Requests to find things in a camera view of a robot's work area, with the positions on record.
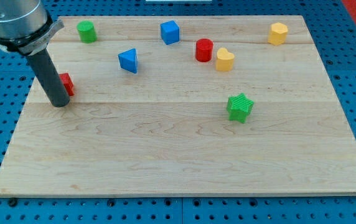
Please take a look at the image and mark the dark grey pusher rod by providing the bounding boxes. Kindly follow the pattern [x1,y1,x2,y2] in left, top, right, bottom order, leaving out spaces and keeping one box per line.
[26,49,70,107]

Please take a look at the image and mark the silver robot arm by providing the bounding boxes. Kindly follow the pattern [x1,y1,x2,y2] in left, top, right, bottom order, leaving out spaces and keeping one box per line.
[0,0,70,107]

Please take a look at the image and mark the red cube block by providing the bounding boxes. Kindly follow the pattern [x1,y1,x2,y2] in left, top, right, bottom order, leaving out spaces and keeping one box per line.
[59,73,74,96]

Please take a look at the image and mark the green cylinder block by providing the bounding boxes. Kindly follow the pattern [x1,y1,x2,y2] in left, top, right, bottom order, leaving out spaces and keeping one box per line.
[77,21,97,44]

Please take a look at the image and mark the blue triangle block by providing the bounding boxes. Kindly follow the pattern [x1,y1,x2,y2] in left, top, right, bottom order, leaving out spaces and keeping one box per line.
[118,49,138,73]

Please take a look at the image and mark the blue cube block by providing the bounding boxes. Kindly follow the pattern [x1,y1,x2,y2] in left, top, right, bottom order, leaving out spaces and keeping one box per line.
[160,21,180,45]

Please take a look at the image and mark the red cylinder block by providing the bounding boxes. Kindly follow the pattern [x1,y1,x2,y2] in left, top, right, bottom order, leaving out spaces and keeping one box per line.
[195,39,213,62]

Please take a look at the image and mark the wooden board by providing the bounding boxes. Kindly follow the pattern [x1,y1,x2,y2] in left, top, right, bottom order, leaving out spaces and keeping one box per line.
[0,16,356,198]

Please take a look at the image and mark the yellow heart block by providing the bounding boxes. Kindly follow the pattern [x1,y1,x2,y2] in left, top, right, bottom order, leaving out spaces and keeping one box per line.
[215,47,235,72]

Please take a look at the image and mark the green star block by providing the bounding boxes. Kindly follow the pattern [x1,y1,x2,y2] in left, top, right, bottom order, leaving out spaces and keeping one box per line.
[227,93,254,123]

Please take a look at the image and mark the yellow hexagon block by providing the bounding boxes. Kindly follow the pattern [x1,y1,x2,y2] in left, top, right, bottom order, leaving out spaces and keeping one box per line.
[268,22,288,45]

